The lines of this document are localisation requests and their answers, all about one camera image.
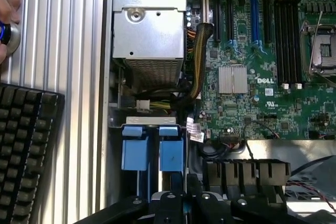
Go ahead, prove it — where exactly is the silver CPU socket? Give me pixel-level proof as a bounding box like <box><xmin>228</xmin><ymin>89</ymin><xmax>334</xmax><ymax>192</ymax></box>
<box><xmin>300</xmin><ymin>20</ymin><xmax>336</xmax><ymax>78</ymax></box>

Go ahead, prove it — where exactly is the wire with white labels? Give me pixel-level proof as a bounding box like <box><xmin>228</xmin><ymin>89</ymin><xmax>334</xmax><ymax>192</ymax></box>
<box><xmin>185</xmin><ymin>115</ymin><xmax>206</xmax><ymax>143</ymax></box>

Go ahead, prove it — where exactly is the thin black wire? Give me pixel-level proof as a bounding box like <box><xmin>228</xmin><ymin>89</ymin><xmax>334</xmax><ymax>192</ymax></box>
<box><xmin>241</xmin><ymin>120</ymin><xmax>280</xmax><ymax>161</ymax></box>

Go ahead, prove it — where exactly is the silver power supply unit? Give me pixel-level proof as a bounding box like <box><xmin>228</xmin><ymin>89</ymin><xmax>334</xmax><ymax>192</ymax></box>
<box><xmin>112</xmin><ymin>0</ymin><xmax>187</xmax><ymax>89</ymax></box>

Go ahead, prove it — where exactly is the red and black wire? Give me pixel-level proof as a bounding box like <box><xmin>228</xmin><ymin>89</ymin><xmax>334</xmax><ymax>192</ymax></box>
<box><xmin>285</xmin><ymin>179</ymin><xmax>336</xmax><ymax>213</ymax></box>

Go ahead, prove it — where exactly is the black plastic fan shroud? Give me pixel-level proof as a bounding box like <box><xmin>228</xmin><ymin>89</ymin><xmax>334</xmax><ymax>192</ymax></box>
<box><xmin>202</xmin><ymin>157</ymin><xmax>291</xmax><ymax>188</ymax></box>

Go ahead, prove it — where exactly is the white power connector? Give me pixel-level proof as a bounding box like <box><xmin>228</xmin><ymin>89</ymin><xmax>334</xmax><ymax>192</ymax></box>
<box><xmin>135</xmin><ymin>99</ymin><xmax>151</xmax><ymax>112</ymax></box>

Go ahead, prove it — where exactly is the blue expansion slot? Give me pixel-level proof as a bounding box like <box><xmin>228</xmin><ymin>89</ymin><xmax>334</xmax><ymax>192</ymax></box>
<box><xmin>250</xmin><ymin>0</ymin><xmax>260</xmax><ymax>44</ymax></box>

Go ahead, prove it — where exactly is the blue disk bay caddy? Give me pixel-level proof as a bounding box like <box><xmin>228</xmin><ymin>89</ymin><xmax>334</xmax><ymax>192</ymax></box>
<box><xmin>158</xmin><ymin>124</ymin><xmax>185</xmax><ymax>172</ymax></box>
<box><xmin>121</xmin><ymin>124</ymin><xmax>151</xmax><ymax>172</ymax></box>

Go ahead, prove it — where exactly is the black long expansion slot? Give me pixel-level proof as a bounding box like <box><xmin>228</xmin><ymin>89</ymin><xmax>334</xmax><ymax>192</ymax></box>
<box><xmin>213</xmin><ymin>0</ymin><xmax>222</xmax><ymax>43</ymax></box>
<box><xmin>225</xmin><ymin>0</ymin><xmax>234</xmax><ymax>41</ymax></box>
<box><xmin>262</xmin><ymin>0</ymin><xmax>273</xmax><ymax>45</ymax></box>

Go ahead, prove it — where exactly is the beige motherboard connector slot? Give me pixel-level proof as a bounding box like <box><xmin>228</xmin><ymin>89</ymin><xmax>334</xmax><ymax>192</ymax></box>
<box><xmin>202</xmin><ymin>0</ymin><xmax>211</xmax><ymax>25</ymax></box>

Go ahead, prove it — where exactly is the black RAM slot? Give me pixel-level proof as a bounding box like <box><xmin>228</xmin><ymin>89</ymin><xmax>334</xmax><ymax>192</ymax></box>
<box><xmin>274</xmin><ymin>0</ymin><xmax>283</xmax><ymax>85</ymax></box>
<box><xmin>292</xmin><ymin>0</ymin><xmax>303</xmax><ymax>90</ymax></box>
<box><xmin>287</xmin><ymin>0</ymin><xmax>296</xmax><ymax>85</ymax></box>
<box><xmin>280</xmin><ymin>0</ymin><xmax>289</xmax><ymax>90</ymax></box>

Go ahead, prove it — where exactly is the green Dell motherboard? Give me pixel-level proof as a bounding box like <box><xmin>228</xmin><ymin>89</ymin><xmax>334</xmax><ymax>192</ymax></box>
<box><xmin>183</xmin><ymin>0</ymin><xmax>336</xmax><ymax>141</ymax></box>

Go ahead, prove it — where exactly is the metal socket locking lever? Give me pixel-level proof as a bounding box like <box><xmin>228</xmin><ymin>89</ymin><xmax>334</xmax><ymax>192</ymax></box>
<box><xmin>309</xmin><ymin>10</ymin><xmax>324</xmax><ymax>74</ymax></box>

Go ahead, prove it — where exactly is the silver chipset heatsink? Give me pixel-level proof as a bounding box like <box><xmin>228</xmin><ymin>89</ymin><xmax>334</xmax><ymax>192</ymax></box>
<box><xmin>218</xmin><ymin>65</ymin><xmax>249</xmax><ymax>94</ymax></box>

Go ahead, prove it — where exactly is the open grey PC case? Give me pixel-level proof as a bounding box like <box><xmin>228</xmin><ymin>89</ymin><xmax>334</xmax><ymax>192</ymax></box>
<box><xmin>96</xmin><ymin>0</ymin><xmax>336</xmax><ymax>224</ymax></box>

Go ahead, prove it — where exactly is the silver push button blue ring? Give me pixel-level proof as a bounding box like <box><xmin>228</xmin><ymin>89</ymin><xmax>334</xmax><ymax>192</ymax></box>
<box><xmin>0</xmin><ymin>22</ymin><xmax>22</xmax><ymax>57</ymax></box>

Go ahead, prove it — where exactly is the braided power cable bundle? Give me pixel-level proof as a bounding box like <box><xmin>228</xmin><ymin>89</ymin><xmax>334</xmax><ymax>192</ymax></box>
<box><xmin>188</xmin><ymin>23</ymin><xmax>215</xmax><ymax>102</ymax></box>

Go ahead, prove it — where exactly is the person's bare hand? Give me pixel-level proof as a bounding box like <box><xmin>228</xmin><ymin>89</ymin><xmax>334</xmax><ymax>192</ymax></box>
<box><xmin>0</xmin><ymin>0</ymin><xmax>22</xmax><ymax>66</ymax></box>

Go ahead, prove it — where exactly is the black computer keyboard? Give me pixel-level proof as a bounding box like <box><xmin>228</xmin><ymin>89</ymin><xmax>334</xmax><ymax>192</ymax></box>
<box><xmin>0</xmin><ymin>82</ymin><xmax>66</xmax><ymax>224</ymax></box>

